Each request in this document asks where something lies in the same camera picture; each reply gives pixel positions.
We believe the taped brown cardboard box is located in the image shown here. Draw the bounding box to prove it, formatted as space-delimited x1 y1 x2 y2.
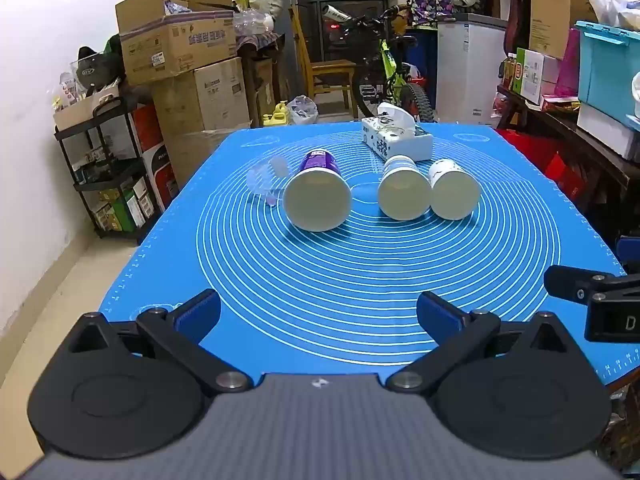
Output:
167 122 251 191

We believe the wooden chair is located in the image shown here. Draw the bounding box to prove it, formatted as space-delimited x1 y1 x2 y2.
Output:
290 5 358 118

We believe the white flat box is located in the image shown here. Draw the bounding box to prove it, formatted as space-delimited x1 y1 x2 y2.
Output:
576 102 640 161

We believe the black and green bicycle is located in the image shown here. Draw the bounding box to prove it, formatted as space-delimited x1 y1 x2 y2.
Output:
320 4 436 123

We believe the blue silicone mat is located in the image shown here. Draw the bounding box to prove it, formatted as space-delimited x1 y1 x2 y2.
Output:
98 121 640 386

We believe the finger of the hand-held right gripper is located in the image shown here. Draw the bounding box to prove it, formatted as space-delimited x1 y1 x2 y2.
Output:
616 236 640 263
544 265 627 306

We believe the shallow cardboard tray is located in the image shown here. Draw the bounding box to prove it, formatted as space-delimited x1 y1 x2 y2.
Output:
52 85 121 131

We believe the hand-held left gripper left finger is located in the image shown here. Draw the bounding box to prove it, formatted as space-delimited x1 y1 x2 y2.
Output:
66 289 252 396

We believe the dark wooden side table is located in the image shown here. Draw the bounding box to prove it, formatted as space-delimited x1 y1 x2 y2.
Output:
495 85 640 226

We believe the black helmet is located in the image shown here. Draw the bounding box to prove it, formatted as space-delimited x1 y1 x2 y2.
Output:
77 46 126 91

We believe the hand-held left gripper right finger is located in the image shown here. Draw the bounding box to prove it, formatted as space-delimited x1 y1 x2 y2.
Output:
386 291 573 396

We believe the white chest freezer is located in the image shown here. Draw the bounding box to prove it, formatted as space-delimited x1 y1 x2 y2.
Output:
436 14 510 126

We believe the clear plastic cup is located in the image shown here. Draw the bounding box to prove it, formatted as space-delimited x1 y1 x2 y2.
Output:
246 156 290 207

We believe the purple paper cup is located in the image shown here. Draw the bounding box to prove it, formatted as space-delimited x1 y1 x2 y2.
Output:
282 149 353 233

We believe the white blue-striped paper cup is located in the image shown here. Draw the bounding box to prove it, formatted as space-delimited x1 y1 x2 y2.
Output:
377 155 432 221

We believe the clear plastic bag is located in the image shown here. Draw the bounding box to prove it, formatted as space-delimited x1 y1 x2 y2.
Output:
287 94 319 126

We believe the red bag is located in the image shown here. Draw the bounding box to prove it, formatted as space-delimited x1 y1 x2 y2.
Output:
495 127 586 201

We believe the black shelf cart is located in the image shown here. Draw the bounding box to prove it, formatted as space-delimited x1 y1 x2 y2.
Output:
54 95 166 246

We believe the open printed cardboard box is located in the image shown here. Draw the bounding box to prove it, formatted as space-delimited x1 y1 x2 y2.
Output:
115 0 238 87

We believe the teal storage bin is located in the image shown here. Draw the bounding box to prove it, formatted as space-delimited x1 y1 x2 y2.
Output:
574 21 640 126

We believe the green and white box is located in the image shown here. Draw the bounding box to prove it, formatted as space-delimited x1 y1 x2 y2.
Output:
514 47 561 106

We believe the tall brown cardboard box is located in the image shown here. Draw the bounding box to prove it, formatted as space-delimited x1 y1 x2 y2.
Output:
529 0 598 60

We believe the plain brown cardboard box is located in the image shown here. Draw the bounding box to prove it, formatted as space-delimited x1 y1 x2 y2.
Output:
151 56 251 133

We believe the pink gift bag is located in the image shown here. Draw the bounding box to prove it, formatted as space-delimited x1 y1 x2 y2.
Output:
554 27 583 98

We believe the white patterned tissue box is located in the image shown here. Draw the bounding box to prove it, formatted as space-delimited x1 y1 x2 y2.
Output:
361 102 434 162

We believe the white dark-print paper cup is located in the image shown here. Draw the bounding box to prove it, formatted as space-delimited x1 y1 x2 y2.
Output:
428 158 482 221

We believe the yellow plastic jug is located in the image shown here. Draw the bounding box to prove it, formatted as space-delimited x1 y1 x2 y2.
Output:
262 101 292 128

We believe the red and white appliance box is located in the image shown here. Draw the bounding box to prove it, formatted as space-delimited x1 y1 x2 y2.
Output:
127 105 181 211

